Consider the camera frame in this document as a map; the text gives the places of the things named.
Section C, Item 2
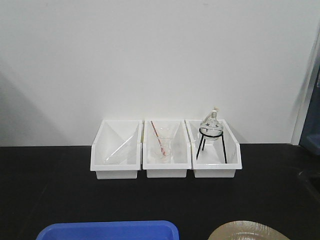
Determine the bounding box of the blue plastic tray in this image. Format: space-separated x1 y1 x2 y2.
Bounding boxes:
36 220 180 240

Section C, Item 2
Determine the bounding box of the beige plate with black rim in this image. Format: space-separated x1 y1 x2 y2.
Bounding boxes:
208 220 289 240

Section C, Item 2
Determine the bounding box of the blue cabinet at right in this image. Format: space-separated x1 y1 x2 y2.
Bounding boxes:
299 77 320 156

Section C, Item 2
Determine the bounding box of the clear glass beaker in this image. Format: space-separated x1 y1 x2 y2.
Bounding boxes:
155 127 173 164

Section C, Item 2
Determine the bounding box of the middle white storage bin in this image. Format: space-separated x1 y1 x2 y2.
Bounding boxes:
142 119 192 178

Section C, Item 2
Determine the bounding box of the white storage bin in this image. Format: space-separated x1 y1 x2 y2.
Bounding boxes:
185 119 242 178
90 120 143 180
142 119 192 178

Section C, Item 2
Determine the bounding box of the clear glass test tube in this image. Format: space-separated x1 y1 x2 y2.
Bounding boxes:
104 136 136 165

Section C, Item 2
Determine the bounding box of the red glass thermometer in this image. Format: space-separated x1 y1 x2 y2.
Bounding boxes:
150 120 166 156

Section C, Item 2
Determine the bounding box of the round glass flask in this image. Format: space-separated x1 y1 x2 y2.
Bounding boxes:
200 108 224 141

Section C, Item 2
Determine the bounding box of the left white storage bin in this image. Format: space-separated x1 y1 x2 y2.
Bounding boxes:
90 120 143 180

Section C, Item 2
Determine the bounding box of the right white storage bin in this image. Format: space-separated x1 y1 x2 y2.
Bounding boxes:
185 119 242 178

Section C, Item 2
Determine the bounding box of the black sink basin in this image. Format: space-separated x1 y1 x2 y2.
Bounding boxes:
298 169 320 194

